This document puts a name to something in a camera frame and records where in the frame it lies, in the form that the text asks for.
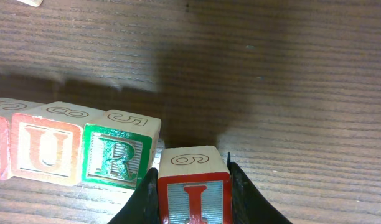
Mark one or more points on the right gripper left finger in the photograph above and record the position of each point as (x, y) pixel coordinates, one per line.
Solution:
(143, 206)

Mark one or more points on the red A block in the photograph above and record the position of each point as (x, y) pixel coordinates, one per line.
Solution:
(33, 3)

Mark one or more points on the red I block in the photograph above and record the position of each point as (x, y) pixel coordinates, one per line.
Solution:
(194, 186)

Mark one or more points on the red U block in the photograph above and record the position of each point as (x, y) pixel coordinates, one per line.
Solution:
(47, 141)

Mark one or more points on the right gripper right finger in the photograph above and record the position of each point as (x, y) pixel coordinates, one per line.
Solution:
(248, 205)

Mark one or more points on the green R block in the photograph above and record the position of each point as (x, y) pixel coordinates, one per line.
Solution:
(119, 148)

